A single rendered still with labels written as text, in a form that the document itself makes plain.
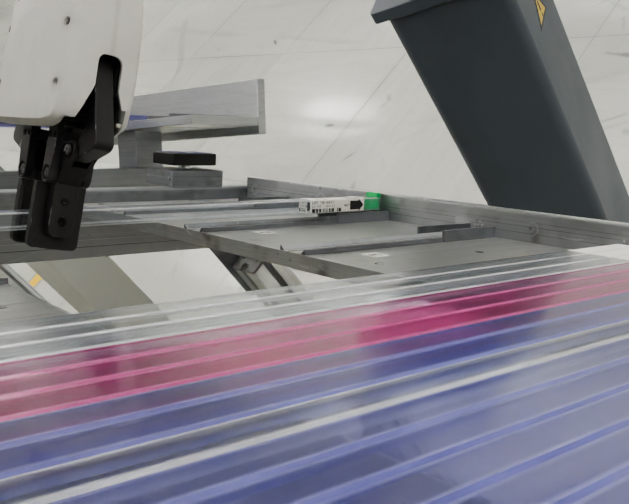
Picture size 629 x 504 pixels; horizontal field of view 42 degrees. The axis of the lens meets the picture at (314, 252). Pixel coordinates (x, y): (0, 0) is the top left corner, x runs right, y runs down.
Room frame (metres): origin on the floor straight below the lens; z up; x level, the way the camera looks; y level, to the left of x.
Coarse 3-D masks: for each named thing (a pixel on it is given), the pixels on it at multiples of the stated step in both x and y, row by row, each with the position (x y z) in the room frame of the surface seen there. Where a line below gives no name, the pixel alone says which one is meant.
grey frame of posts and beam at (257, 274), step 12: (240, 264) 0.77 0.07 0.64; (252, 264) 0.76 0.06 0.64; (264, 264) 0.76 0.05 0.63; (276, 264) 0.76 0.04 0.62; (240, 276) 0.78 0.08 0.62; (252, 276) 0.75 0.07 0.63; (264, 276) 0.75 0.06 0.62; (276, 276) 0.76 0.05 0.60; (288, 276) 0.76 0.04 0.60; (252, 288) 0.77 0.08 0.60; (264, 288) 0.75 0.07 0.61
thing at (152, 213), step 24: (0, 216) 0.47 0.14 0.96; (24, 216) 0.47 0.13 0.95; (96, 216) 0.49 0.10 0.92; (120, 216) 0.49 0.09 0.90; (144, 216) 0.50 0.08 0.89; (168, 216) 0.50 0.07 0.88; (192, 216) 0.51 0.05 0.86; (216, 216) 0.51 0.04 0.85; (240, 216) 0.52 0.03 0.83; (264, 216) 0.53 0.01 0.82
